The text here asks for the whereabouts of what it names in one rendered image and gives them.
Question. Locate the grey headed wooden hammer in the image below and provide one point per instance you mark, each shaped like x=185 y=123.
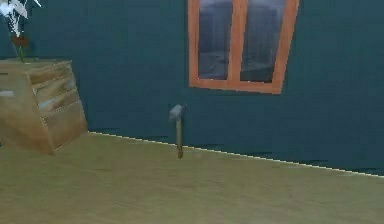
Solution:
x=178 y=130

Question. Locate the orange framed window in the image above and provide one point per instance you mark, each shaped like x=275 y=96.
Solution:
x=236 y=43

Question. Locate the wooden chest of drawers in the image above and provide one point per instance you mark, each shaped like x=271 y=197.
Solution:
x=40 y=106

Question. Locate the white flower house plant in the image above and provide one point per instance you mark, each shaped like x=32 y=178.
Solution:
x=15 y=20

